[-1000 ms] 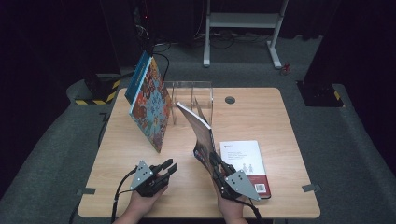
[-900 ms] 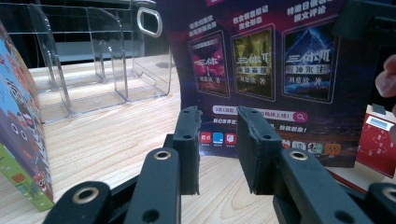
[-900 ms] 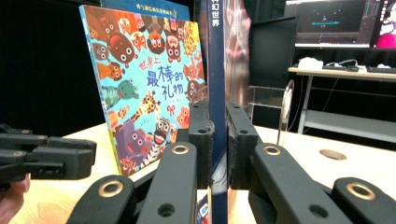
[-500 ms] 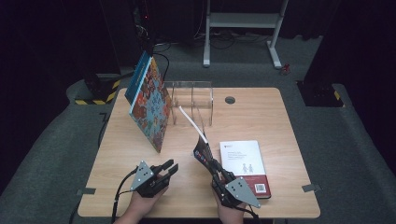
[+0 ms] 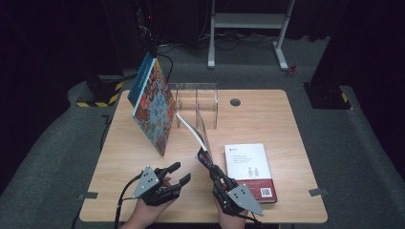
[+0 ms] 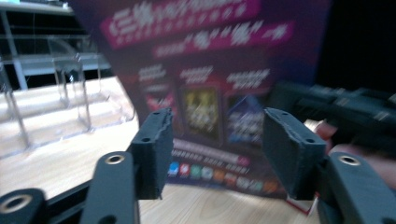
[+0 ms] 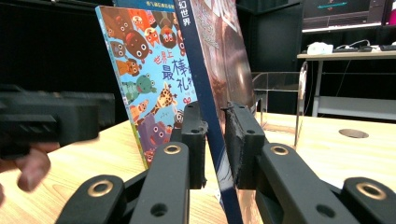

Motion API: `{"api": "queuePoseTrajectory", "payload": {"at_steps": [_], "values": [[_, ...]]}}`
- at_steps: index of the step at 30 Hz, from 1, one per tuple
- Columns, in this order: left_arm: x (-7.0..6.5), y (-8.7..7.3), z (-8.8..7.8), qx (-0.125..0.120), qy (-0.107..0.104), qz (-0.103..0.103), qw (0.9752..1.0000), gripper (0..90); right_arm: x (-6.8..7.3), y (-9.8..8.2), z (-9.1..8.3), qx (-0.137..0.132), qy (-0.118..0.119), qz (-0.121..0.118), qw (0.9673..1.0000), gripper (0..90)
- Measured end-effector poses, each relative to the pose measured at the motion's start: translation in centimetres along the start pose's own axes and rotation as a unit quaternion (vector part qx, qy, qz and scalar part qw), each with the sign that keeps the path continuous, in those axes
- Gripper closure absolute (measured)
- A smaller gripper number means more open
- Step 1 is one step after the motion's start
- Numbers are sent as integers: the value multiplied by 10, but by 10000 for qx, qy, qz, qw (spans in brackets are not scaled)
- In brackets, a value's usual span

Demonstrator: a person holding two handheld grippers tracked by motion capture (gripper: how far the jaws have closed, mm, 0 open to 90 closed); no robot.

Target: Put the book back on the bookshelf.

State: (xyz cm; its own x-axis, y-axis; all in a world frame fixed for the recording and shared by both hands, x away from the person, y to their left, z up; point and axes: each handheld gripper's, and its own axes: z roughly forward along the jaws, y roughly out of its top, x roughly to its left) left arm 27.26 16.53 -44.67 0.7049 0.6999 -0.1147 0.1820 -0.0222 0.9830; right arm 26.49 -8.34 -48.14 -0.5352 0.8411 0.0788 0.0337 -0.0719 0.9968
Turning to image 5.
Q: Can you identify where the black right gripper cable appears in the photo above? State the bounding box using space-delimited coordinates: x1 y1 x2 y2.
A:
237 213 266 229

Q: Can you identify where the black floor cable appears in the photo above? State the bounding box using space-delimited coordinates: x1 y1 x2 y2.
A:
137 42 175 92

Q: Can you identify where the clear acrylic book rack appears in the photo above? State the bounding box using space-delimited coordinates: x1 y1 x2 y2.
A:
165 82 220 131

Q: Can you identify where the black cable bundle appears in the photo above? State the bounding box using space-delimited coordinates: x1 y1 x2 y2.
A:
197 30 280 52

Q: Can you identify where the person's right hand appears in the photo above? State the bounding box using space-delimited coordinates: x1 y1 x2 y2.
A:
217 203 252 229

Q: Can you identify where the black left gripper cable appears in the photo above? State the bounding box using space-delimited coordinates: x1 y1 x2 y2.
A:
113 173 144 229

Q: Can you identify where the white and red book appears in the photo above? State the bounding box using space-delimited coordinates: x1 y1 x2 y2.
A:
224 142 278 204

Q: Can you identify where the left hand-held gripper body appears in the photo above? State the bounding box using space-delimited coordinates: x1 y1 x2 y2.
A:
131 164 183 207

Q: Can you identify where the light blue picture book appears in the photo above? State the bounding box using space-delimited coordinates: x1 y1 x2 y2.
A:
131 57 178 157

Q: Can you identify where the dark blue picture book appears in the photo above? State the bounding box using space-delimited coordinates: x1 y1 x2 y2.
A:
127 52 157 111

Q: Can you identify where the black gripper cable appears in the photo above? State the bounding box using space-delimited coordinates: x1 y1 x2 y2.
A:
237 213 266 229
113 173 144 229

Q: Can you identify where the thin black cable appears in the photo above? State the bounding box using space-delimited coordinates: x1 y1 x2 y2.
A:
99 114 113 151

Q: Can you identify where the white metal desk frame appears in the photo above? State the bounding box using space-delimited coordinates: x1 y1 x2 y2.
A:
207 0 296 72

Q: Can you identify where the black stand with striped base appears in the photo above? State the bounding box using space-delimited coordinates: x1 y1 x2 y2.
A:
303 81 353 111
75 74 124 109

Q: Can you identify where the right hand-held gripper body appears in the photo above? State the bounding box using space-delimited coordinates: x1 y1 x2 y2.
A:
212 177 266 218

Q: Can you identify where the person's left hand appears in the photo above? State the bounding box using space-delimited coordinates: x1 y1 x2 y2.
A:
128 198 176 225

